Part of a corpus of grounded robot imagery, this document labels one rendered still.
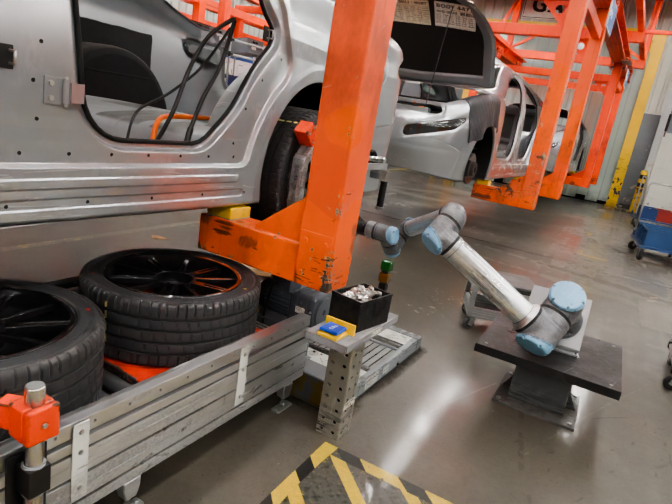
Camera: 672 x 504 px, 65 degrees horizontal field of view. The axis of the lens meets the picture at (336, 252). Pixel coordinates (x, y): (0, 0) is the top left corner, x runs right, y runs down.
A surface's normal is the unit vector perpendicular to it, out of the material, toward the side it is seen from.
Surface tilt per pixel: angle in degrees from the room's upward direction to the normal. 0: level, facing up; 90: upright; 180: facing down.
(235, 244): 90
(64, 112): 91
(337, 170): 90
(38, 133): 92
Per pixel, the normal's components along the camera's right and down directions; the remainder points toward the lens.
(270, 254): -0.51, 0.15
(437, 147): 0.06, 0.28
